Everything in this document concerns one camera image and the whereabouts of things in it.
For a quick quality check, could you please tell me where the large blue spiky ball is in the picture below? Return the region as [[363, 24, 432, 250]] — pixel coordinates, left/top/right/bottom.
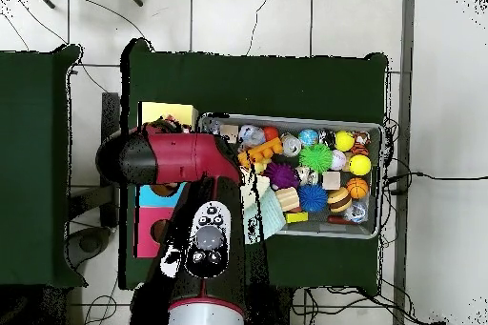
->
[[296, 184, 329, 213]]

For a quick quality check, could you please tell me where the silver mesh bin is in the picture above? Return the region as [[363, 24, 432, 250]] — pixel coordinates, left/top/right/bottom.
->
[[197, 112, 384, 240]]

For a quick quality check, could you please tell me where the mint knitted cloth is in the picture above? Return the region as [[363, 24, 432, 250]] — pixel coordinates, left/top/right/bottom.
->
[[243, 187, 287, 244]]

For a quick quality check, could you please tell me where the purple spiky ball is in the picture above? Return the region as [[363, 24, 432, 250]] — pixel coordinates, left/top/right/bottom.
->
[[263, 162, 300, 191]]

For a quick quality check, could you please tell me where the orange plastic block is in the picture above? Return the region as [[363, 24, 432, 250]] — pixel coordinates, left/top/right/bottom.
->
[[236, 136, 284, 170]]

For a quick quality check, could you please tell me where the wooden box with three holes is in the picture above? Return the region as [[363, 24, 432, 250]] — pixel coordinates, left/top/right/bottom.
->
[[133, 101, 200, 259]]

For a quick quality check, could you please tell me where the dark green side table cloth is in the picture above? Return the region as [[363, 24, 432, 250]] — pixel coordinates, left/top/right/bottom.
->
[[0, 44, 88, 289]]

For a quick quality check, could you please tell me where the yellow tennis ball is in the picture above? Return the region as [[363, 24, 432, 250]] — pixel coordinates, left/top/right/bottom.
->
[[348, 153, 373, 176]]

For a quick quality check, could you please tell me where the orange basketball toy ball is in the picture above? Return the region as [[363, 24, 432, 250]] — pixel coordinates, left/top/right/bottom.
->
[[345, 176, 370, 200]]

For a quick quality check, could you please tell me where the black power cable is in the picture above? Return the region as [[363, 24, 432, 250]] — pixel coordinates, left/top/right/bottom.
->
[[382, 171, 488, 193]]

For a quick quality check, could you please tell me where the green spiky ball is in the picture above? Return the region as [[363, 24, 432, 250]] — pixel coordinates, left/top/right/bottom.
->
[[298, 143, 334, 173]]

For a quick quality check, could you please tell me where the blue globe ball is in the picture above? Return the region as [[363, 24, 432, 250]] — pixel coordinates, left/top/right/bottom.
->
[[297, 128, 319, 148]]

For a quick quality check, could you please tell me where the yellow smiley ball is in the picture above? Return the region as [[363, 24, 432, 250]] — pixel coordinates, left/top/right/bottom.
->
[[334, 130, 356, 152]]

